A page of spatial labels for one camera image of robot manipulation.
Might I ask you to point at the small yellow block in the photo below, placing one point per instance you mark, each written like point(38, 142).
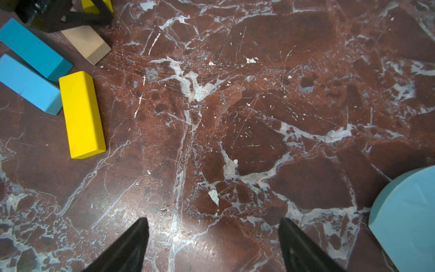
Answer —
point(89, 7)

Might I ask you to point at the light blue long block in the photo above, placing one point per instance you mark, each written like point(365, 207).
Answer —
point(29, 85)

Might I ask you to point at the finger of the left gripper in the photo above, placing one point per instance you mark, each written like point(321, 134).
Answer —
point(53, 16)

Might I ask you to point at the natural wood block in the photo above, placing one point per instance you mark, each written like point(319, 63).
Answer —
point(88, 43)

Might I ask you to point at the teal long block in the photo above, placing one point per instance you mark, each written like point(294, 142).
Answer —
point(34, 51)

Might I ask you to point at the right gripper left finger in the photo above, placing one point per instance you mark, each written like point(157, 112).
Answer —
point(127, 253)

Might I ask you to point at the teal plastic scoop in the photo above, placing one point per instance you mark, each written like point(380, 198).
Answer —
point(402, 220)

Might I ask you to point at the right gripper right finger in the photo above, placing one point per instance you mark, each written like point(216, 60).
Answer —
point(301, 253)

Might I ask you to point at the long yellow block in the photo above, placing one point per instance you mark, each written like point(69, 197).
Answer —
point(82, 117)

